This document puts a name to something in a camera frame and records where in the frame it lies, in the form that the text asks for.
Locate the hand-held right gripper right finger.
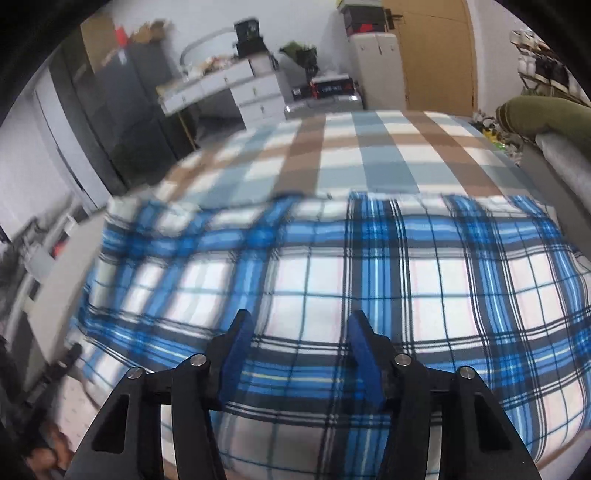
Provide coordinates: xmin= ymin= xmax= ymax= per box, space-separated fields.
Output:
xmin=347 ymin=310 xmax=543 ymax=480

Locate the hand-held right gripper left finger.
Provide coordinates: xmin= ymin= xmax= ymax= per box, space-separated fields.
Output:
xmin=65 ymin=310 xmax=254 ymax=480

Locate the blue plaid shirt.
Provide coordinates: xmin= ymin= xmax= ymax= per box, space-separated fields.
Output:
xmin=69 ymin=191 xmax=591 ymax=480

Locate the person's left hand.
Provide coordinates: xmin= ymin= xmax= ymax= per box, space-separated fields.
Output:
xmin=25 ymin=426 xmax=73 ymax=477

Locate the grey low table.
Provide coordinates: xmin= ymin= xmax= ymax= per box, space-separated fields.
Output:
xmin=25 ymin=208 xmax=112 ymax=388

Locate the brown blue checkered bed sheet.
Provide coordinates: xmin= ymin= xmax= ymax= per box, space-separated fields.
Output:
xmin=108 ymin=110 xmax=551 ymax=219

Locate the silver storage case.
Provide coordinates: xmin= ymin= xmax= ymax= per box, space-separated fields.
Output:
xmin=283 ymin=90 xmax=363 ymax=122

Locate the green yellow packet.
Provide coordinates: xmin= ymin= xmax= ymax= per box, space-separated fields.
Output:
xmin=478 ymin=113 xmax=514 ymax=151

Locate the dark grey refrigerator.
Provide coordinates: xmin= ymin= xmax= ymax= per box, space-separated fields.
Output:
xmin=88 ymin=39 xmax=197 ymax=195

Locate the grey padded headboard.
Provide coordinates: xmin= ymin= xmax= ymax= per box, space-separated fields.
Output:
xmin=522 ymin=131 xmax=591 ymax=260

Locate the white desk with drawers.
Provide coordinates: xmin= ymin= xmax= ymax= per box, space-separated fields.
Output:
xmin=157 ymin=54 xmax=284 ymax=131

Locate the black and red box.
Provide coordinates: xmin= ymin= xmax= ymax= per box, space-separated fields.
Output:
xmin=310 ymin=76 xmax=357 ymax=99

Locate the tall glass door wardrobe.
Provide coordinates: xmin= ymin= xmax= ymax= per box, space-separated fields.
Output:
xmin=46 ymin=18 xmax=134 ymax=197

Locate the white narrow cabinet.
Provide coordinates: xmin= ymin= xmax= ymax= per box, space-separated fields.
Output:
xmin=347 ymin=32 xmax=409 ymax=112

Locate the pile of desk clutter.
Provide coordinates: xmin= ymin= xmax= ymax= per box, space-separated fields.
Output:
xmin=185 ymin=54 xmax=238 ymax=77

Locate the dark wrapped flower bouquet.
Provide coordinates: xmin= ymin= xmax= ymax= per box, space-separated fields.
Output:
xmin=279 ymin=41 xmax=321 ymax=77

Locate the wooden door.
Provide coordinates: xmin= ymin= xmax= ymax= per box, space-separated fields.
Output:
xmin=382 ymin=0 xmax=477 ymax=116

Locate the arched silver desk lamp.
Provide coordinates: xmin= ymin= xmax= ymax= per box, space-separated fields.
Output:
xmin=178 ymin=28 xmax=237 ymax=77

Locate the black box on desk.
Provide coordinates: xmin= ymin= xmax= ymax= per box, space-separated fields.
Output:
xmin=234 ymin=19 xmax=269 ymax=59

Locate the open cardboard box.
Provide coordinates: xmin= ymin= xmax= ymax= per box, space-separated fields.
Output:
xmin=131 ymin=19 xmax=170 ymax=45

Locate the black shelf with red items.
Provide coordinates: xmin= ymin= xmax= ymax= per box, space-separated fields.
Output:
xmin=339 ymin=4 xmax=387 ymax=38

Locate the wooden shoe rack with shoes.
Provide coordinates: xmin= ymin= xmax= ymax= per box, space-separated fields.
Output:
xmin=510 ymin=28 xmax=588 ymax=100

